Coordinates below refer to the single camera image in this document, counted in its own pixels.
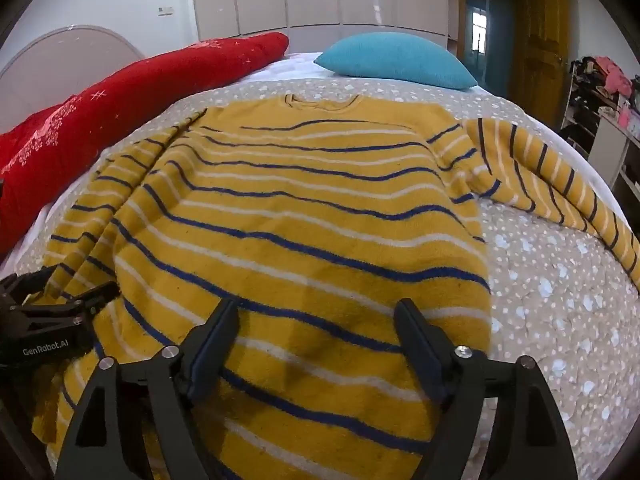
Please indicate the rounded grey headboard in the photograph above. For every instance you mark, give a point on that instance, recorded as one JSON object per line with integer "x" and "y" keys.
{"x": 55, "y": 65}

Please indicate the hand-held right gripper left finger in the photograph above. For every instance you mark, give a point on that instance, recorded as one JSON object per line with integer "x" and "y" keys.
{"x": 206, "y": 360}

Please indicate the yellow striped sweater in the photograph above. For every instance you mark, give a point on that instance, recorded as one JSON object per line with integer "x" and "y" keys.
{"x": 310, "y": 240}

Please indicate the beige spotted bed cover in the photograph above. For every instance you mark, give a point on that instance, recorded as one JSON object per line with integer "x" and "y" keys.
{"x": 550, "y": 310}

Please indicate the white wall switch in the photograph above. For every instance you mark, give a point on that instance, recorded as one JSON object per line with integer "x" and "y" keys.
{"x": 165, "y": 10}

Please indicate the cluttered white shelf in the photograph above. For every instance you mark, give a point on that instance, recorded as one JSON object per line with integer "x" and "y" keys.
{"x": 605, "y": 110}

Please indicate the red patterned blanket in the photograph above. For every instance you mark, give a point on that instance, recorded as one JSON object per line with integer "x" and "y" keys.
{"x": 115, "y": 115}

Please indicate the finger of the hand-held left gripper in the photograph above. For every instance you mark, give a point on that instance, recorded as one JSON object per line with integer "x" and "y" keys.
{"x": 25, "y": 280}
{"x": 97, "y": 296}

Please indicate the teal pillow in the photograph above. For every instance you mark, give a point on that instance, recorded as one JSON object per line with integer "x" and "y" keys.
{"x": 395, "y": 60}

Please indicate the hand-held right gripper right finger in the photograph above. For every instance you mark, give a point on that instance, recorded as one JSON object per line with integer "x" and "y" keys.
{"x": 425, "y": 355}

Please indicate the wooden door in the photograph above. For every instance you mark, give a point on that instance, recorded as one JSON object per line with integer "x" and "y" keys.
{"x": 540, "y": 30}

